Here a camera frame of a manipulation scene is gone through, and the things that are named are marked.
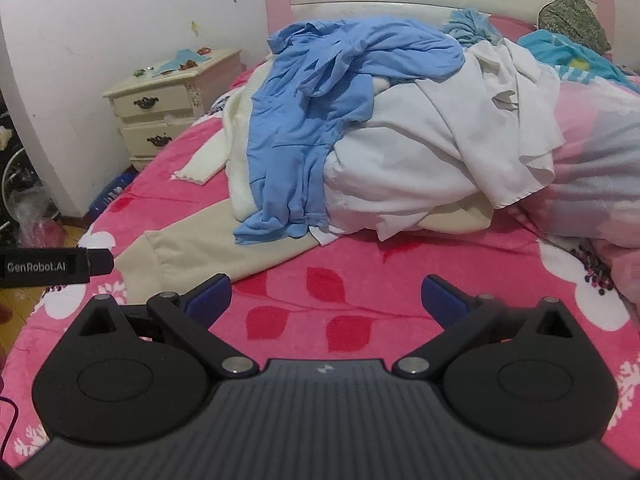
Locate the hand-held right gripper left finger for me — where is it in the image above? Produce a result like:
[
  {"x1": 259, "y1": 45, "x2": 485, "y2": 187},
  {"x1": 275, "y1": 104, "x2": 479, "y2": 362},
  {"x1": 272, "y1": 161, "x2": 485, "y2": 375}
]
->
[{"x1": 64, "y1": 274, "x2": 260, "y2": 380}]

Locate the pink floral blanket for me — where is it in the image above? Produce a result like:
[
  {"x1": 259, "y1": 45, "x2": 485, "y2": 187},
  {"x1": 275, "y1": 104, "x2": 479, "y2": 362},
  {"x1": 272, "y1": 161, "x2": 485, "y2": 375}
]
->
[{"x1": 0, "y1": 60, "x2": 640, "y2": 461}]

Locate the wheelchair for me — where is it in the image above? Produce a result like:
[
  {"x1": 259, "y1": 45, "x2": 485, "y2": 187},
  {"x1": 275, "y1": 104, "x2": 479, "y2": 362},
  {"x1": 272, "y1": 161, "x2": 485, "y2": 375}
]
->
[{"x1": 0, "y1": 90, "x2": 38, "y2": 221}]

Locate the white shirt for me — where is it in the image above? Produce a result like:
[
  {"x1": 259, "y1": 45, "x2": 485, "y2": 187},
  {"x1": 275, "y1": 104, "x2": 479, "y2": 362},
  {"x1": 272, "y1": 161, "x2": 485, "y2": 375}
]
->
[{"x1": 310, "y1": 37, "x2": 563, "y2": 243}]

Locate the blue sweatshirt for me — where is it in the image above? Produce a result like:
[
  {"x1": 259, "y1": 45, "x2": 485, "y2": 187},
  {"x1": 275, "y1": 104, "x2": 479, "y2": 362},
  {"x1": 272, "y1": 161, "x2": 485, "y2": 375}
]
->
[{"x1": 233, "y1": 18, "x2": 467, "y2": 247}]

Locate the cream knit sweater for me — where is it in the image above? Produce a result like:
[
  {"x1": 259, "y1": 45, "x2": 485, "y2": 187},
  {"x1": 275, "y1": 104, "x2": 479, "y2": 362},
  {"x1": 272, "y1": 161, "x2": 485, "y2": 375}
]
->
[{"x1": 172, "y1": 57, "x2": 273, "y2": 223}]

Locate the light blue fringed scarf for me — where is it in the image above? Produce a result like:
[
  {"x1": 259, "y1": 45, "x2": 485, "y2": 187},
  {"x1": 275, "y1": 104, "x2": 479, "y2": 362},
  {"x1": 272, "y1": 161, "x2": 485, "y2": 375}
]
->
[{"x1": 442, "y1": 7, "x2": 503, "y2": 46}]

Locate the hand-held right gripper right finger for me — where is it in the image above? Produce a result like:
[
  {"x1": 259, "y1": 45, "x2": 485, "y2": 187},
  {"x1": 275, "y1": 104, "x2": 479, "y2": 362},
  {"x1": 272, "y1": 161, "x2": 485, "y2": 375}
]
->
[{"x1": 391, "y1": 274, "x2": 576, "y2": 380}]

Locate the dark blue packet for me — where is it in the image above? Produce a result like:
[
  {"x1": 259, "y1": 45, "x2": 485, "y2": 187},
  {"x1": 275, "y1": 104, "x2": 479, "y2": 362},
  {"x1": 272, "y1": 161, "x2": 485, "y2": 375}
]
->
[{"x1": 87, "y1": 169, "x2": 138, "y2": 212}]

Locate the teal striped cloth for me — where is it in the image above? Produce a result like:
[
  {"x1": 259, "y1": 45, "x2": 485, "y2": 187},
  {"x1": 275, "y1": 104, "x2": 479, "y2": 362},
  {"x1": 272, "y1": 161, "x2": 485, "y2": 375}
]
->
[{"x1": 517, "y1": 30, "x2": 640, "y2": 93}]

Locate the beige garment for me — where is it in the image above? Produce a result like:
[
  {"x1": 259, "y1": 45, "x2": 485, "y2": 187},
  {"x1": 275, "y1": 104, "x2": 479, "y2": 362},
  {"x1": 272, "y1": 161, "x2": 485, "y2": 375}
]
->
[{"x1": 122, "y1": 192, "x2": 496, "y2": 286}]

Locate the pink grey quilt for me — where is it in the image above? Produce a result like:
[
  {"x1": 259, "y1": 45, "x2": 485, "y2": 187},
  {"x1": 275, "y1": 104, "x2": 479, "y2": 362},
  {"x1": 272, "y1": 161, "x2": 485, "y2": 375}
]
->
[{"x1": 515, "y1": 72, "x2": 640, "y2": 311}]

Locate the blue paper sheet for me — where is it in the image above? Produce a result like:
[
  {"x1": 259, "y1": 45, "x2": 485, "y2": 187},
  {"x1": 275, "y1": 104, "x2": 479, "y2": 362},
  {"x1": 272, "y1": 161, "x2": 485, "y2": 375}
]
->
[{"x1": 151, "y1": 49, "x2": 213, "y2": 77}]

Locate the cream nightstand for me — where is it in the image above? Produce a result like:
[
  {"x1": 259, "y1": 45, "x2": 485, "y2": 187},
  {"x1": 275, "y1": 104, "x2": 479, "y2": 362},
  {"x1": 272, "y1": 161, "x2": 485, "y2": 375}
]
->
[{"x1": 102, "y1": 49, "x2": 244, "y2": 171}]

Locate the olive patterned pillow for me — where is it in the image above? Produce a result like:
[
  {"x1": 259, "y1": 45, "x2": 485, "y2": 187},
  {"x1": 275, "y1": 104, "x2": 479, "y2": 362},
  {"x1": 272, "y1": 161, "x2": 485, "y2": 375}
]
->
[{"x1": 537, "y1": 0, "x2": 612, "y2": 53}]

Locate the pink clear plastic bag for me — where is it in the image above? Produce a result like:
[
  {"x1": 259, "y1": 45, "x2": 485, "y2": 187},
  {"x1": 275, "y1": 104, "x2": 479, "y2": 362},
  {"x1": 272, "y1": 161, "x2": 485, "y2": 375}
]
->
[{"x1": 10, "y1": 192, "x2": 68, "y2": 248}]

